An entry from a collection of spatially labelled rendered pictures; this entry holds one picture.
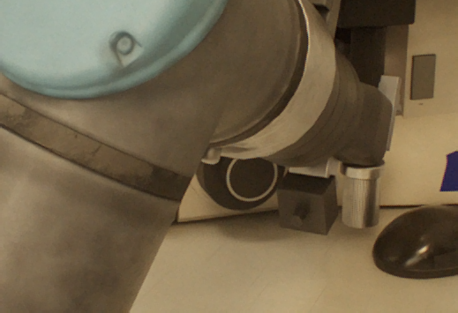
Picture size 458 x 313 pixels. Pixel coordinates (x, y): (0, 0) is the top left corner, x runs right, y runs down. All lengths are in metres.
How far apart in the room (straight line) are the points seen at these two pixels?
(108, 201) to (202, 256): 0.33
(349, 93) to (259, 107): 0.12
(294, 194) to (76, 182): 0.25
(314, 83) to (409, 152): 0.32
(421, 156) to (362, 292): 0.17
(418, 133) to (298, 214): 0.21
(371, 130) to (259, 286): 0.13
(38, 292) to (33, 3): 0.10
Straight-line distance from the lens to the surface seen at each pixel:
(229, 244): 0.67
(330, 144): 0.50
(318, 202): 0.55
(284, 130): 0.43
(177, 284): 0.61
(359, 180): 0.66
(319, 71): 0.43
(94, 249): 0.33
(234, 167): 0.65
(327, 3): 0.47
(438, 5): 0.74
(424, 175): 0.74
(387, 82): 0.59
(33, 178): 0.33
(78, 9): 0.32
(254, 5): 0.35
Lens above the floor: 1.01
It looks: 17 degrees down
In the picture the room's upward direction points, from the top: straight up
